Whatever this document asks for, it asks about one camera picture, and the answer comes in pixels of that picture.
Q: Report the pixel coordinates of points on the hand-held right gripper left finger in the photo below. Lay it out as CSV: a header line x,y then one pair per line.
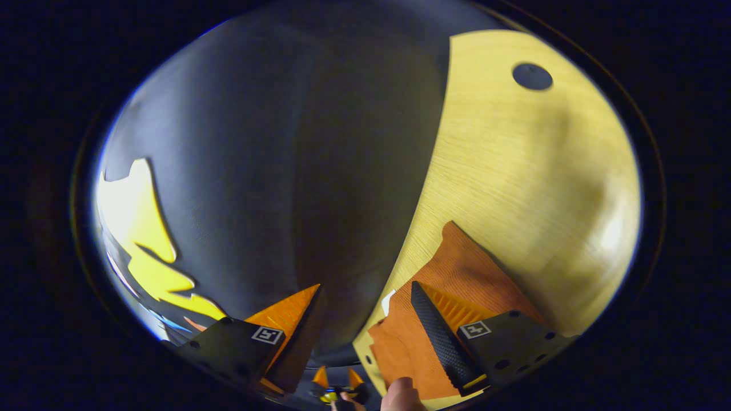
x,y
302,342

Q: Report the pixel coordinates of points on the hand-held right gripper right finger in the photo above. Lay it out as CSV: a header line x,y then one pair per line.
x,y
442,342

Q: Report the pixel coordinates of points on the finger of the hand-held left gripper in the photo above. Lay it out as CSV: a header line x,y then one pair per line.
x,y
321,379
354,379

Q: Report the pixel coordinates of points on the white paper hang tag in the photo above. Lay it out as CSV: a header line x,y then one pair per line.
x,y
388,302

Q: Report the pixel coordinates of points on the black backdrop cloth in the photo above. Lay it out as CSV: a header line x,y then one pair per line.
x,y
285,171

